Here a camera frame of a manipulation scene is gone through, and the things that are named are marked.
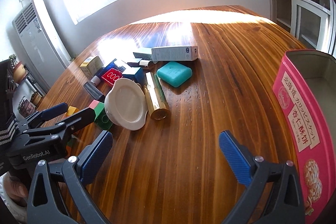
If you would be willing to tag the yellow and white small box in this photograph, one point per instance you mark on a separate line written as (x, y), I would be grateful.
(90, 66)

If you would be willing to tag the potted plant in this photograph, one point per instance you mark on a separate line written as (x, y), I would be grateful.
(17, 69)

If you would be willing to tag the blue toy block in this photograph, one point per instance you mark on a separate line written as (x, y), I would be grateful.
(132, 73)

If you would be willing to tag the red toy block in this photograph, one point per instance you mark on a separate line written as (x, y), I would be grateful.
(111, 77)

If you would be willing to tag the white ceramic dish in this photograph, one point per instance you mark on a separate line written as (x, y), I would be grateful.
(126, 103)

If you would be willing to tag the white glass door cabinet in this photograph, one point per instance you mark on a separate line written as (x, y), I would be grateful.
(288, 3)

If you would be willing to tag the yellow toy block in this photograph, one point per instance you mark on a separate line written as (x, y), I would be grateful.
(72, 110)

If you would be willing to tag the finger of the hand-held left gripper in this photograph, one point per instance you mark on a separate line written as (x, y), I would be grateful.
(78, 120)
(53, 109)

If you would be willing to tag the grey standing air conditioner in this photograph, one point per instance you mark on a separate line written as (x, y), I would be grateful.
(34, 37)

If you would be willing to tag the plant shelf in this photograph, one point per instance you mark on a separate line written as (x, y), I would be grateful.
(29, 87)

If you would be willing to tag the green toy block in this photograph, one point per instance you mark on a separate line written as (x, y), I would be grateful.
(101, 113)

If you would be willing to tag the teal plastic case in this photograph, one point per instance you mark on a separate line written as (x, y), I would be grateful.
(173, 73)

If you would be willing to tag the person's left hand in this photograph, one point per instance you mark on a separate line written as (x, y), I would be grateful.
(14, 188)

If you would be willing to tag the pink tin box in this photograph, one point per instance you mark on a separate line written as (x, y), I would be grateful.
(296, 113)

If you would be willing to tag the brown bottle with gold cap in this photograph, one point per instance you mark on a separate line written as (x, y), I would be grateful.
(144, 64)

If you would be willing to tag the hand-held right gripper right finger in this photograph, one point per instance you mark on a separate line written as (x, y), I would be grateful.
(235, 158)

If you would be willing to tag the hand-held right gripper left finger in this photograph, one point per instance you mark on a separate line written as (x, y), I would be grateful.
(95, 158)

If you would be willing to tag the pale teal small carton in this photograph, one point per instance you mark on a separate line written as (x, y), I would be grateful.
(143, 53)

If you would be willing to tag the white and blue carton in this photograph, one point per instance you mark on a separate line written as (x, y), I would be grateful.
(173, 53)

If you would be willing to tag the pink toy block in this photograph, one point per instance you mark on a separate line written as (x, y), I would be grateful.
(93, 104)

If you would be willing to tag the person's left forearm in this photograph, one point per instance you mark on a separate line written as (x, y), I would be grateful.
(6, 132)

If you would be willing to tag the wooden desktop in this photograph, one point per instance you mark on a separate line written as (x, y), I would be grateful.
(197, 108)

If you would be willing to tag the blue lip balm tube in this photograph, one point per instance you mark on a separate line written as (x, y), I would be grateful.
(106, 69)

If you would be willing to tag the gold lipstick tube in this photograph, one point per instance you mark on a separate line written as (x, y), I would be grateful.
(155, 100)

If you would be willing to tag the black square lipstick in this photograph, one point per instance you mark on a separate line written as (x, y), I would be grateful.
(93, 91)

